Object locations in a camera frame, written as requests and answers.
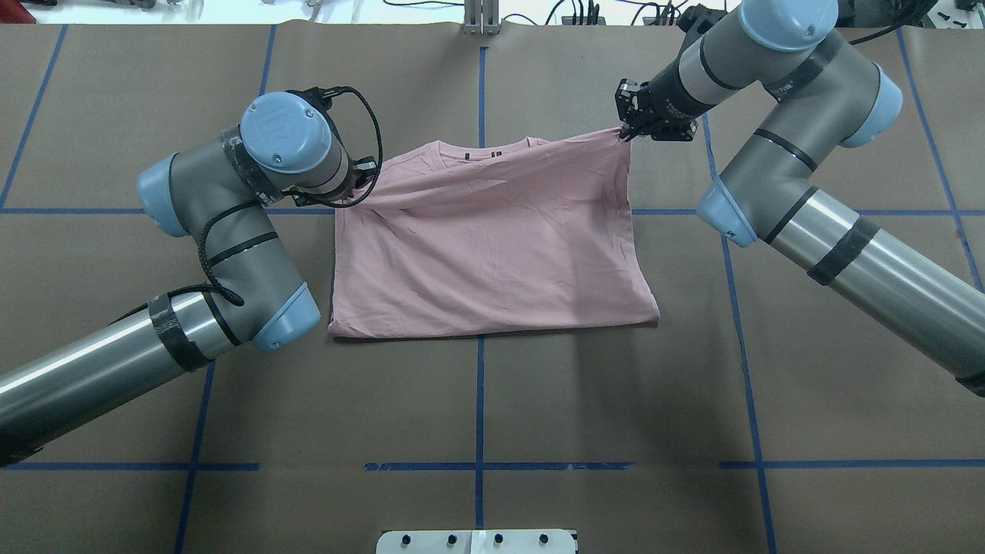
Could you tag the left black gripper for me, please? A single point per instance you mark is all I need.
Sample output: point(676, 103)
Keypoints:
point(355, 187)

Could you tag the aluminium frame post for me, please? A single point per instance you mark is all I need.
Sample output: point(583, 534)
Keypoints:
point(481, 17)

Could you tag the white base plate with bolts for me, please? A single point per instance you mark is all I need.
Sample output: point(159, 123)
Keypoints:
point(479, 541)

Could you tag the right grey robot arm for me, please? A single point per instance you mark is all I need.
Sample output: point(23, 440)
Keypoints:
point(827, 95)

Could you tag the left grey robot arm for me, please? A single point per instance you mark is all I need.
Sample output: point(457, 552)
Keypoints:
point(320, 146)

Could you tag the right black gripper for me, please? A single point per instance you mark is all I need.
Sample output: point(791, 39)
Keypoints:
point(666, 101)

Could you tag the pink Snoopy t-shirt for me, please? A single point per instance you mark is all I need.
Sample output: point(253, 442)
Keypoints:
point(453, 241)

